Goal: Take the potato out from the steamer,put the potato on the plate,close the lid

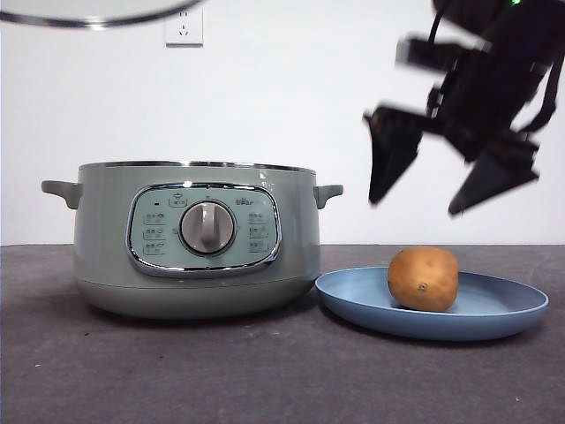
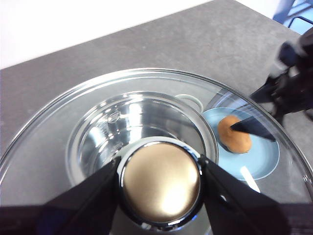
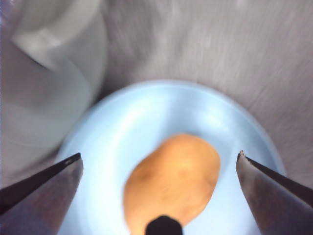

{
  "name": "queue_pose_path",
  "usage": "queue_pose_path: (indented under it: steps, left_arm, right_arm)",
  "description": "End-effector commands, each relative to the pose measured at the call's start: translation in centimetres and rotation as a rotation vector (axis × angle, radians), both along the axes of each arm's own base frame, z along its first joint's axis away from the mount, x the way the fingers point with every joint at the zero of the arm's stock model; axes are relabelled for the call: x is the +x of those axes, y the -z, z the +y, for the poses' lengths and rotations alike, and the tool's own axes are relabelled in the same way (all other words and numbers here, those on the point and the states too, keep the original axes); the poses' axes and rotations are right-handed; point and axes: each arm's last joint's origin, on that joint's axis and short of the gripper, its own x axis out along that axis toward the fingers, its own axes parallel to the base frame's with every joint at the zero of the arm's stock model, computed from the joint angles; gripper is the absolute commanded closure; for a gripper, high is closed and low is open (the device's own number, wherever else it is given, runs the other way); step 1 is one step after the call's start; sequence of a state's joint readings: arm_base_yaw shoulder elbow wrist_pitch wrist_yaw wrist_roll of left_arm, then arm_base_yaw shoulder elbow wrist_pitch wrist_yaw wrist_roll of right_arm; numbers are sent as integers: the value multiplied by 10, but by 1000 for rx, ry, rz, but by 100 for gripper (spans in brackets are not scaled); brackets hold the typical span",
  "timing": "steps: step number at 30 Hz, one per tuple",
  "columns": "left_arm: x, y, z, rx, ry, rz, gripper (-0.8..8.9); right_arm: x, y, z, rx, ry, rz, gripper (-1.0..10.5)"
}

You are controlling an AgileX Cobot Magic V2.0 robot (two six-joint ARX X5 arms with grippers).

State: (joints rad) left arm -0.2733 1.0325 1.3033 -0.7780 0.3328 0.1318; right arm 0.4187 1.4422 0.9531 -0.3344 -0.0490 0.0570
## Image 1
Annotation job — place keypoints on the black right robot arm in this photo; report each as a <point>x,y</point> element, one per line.
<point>494,66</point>

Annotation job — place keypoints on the brown potato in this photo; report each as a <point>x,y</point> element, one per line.
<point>424,278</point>

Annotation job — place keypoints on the white wall socket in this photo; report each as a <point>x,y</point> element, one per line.
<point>185,35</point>

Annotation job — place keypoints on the blue round plate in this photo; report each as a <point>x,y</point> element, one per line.
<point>353,300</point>

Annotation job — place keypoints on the glass lid with green knob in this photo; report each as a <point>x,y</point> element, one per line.
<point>66,11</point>

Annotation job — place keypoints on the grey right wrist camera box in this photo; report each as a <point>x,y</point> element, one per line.
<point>432,55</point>

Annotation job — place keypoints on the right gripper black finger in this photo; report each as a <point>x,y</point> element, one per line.
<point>393,150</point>
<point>499,176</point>

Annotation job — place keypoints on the pale green electric steamer pot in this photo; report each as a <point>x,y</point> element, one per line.
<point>106,229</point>

